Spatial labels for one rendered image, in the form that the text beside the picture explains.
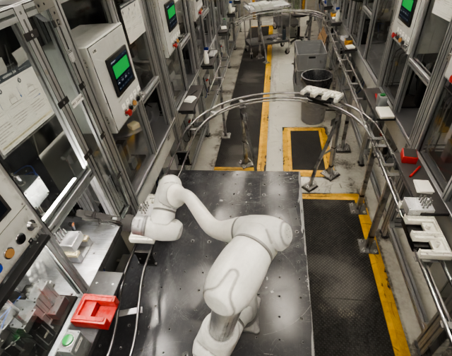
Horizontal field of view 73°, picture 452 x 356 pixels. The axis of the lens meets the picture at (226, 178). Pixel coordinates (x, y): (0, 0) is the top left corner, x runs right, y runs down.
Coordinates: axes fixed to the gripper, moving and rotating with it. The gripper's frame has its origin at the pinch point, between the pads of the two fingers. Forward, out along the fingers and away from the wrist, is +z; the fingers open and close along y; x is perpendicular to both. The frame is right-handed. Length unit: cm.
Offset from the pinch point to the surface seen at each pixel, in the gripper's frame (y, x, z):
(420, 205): -9, -36, -163
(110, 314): -14.5, 38.5, -17.5
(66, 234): -31.3, 7.0, 17.5
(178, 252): -55, 5, -40
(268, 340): -18, 40, -90
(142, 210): -45.1, -14.5, -14.9
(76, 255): -29.4, 16.1, 8.7
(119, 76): -9, -77, 8
